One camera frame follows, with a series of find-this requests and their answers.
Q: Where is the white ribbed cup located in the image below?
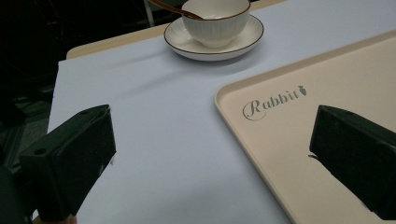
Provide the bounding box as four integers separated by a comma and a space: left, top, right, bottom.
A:
180, 0, 252, 49

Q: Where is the white saucer with brown rim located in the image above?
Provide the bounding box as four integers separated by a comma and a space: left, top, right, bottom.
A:
163, 14, 265, 62

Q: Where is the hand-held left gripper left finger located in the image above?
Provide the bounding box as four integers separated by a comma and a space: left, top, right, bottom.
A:
19, 104, 118, 222

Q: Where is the pale blue table mat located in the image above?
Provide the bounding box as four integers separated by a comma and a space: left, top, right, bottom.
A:
32, 0, 396, 224

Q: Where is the brown spoon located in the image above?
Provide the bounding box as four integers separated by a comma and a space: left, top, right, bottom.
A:
148, 0, 205, 21

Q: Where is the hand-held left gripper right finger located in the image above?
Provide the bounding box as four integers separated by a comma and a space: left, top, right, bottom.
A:
308, 105, 396, 221

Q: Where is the beige plastic tray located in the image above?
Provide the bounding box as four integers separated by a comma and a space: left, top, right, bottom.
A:
214, 29, 396, 224

